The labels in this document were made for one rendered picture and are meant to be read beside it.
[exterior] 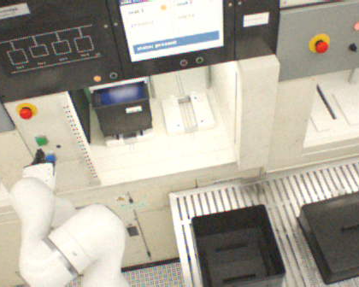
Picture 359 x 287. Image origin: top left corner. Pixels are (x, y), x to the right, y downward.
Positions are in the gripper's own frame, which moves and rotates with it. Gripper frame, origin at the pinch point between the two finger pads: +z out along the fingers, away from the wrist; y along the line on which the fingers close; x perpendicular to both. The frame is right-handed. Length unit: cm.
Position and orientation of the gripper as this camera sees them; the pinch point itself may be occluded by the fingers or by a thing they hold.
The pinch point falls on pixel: (40, 155)
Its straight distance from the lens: 148.5
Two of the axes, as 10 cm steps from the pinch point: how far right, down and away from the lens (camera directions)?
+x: -0.9, -6.3, -7.7
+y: 9.8, -1.8, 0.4
